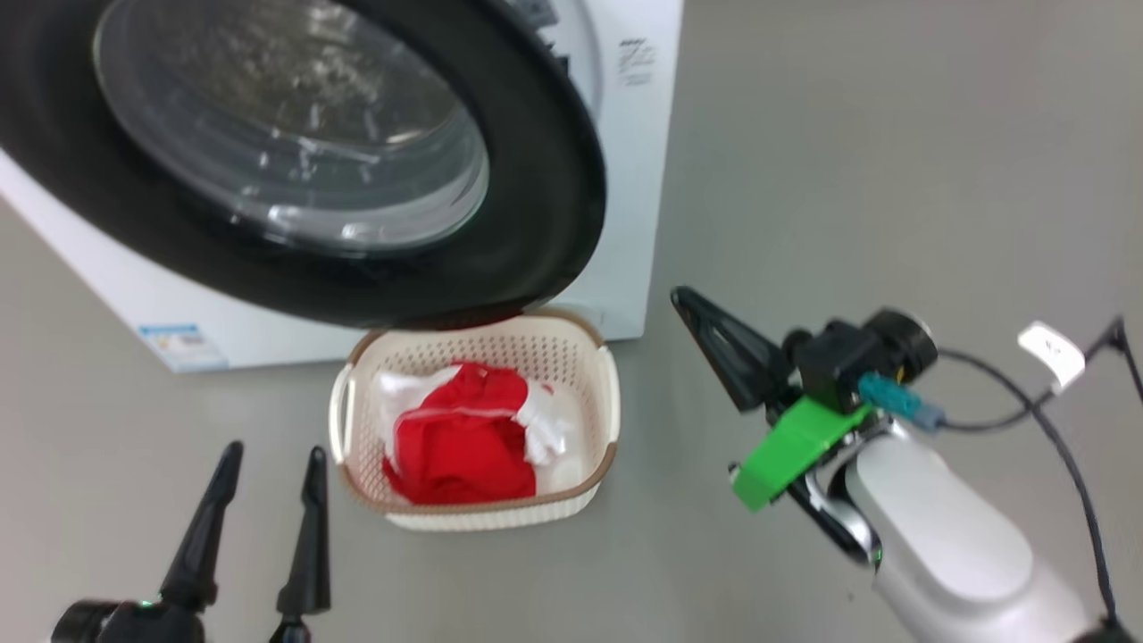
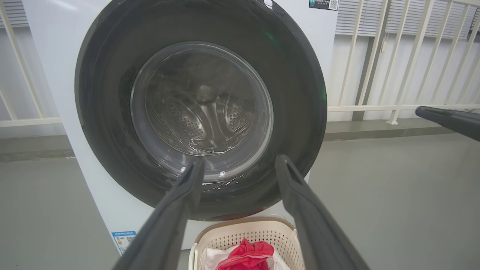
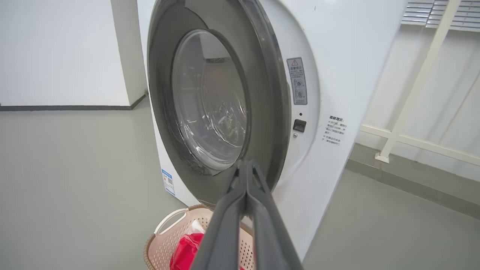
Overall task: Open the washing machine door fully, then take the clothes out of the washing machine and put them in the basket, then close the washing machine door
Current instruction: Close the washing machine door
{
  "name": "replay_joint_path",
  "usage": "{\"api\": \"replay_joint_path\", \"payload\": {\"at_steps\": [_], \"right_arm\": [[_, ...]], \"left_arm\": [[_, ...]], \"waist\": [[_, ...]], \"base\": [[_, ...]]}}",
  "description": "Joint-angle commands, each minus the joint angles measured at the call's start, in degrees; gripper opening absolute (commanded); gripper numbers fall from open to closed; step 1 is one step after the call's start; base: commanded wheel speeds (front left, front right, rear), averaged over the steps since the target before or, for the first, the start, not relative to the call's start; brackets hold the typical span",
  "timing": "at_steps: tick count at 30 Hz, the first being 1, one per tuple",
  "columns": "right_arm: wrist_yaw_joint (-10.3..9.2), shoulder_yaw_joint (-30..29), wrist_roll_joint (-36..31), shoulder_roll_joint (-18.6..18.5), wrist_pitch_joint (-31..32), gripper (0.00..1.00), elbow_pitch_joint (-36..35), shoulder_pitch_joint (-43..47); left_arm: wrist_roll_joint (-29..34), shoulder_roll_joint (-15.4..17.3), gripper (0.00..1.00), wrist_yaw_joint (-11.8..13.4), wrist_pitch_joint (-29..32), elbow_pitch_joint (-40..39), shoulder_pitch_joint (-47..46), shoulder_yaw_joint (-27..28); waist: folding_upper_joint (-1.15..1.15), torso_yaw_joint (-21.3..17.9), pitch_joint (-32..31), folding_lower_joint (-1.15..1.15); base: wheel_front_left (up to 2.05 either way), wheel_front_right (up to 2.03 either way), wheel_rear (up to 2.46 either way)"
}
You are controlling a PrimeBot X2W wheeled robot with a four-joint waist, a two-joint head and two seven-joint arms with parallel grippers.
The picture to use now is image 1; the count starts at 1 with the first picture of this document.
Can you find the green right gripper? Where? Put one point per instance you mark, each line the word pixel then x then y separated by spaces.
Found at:
pixel 790 446

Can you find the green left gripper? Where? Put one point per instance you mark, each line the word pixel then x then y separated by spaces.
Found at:
pixel 290 632

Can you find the red and white garment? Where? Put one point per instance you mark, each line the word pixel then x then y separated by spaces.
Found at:
pixel 455 446

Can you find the washing machine door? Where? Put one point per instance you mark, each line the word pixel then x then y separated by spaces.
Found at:
pixel 536 223

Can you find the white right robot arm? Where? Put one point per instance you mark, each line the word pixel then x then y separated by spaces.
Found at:
pixel 946 545

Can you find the white front-load washing machine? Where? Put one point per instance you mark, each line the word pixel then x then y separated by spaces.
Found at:
pixel 638 223

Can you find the cream basket with brown rim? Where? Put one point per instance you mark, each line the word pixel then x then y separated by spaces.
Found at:
pixel 571 500

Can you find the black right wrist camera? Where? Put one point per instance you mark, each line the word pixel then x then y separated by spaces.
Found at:
pixel 848 357

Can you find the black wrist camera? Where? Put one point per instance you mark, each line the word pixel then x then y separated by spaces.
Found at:
pixel 125 625
pixel 848 357

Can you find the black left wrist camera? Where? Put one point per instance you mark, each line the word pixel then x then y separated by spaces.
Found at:
pixel 125 625

